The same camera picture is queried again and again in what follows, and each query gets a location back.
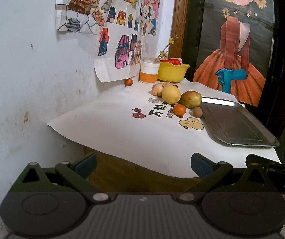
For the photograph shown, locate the beige wooden peach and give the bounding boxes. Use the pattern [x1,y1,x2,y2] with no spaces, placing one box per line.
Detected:
[151,83,163,97]

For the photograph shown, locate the yellow flower twig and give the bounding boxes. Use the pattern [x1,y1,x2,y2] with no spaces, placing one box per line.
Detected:
[155,35,178,62]

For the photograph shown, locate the white and orange cup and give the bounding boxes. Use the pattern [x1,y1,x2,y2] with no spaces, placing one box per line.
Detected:
[139,57,160,84]

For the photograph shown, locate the girl in orange dress poster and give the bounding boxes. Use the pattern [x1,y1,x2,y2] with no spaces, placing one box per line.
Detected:
[193,0,274,106]

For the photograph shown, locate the small orange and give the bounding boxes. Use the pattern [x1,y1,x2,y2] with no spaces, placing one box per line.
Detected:
[125,78,133,86]

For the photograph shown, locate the anime characters poster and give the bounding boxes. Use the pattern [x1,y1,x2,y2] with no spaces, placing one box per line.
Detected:
[55,0,113,35]

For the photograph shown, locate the white printed table mat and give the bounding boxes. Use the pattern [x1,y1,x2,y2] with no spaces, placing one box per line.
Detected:
[48,82,278,178]

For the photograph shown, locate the brown kiwi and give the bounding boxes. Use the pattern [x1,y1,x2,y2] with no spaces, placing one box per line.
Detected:
[192,107,203,118]

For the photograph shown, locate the colourful houses drawing poster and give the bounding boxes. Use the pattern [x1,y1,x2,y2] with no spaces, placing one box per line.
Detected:
[93,0,160,83]

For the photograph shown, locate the small orange tangerine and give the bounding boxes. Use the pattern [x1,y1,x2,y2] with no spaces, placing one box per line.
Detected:
[173,104,186,117]

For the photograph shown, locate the yellow pear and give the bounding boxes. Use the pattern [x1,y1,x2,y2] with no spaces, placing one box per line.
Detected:
[162,85,181,104]

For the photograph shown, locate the yellow plastic bowl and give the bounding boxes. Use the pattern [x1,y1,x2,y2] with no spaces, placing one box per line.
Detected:
[158,62,190,83]

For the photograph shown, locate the green-yellow mango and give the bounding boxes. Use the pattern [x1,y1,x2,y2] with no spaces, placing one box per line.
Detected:
[179,91,202,109]

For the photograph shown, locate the red packet in bowl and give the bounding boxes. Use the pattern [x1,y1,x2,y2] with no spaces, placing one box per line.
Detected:
[160,58,183,66]

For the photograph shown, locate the metal baking tray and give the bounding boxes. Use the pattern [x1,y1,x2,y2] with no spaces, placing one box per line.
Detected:
[200,97,279,147]

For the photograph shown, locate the brown wooden door frame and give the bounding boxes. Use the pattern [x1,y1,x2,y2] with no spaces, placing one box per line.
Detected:
[169,0,189,58]

